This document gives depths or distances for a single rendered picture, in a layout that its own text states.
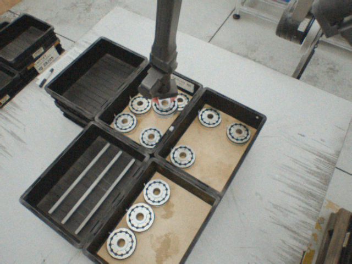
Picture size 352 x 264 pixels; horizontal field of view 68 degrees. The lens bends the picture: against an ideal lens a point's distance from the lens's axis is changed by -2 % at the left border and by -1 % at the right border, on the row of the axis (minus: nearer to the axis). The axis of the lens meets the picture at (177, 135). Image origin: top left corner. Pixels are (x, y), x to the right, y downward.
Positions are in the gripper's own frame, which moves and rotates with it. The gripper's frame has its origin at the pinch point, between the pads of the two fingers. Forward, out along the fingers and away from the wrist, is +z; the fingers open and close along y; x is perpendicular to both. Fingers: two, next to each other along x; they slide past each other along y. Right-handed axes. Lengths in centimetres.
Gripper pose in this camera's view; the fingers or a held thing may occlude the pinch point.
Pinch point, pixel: (164, 101)
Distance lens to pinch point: 105.9
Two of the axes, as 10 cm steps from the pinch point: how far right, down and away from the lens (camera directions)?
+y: 9.8, -1.9, 0.7
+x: -2.0, -8.7, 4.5
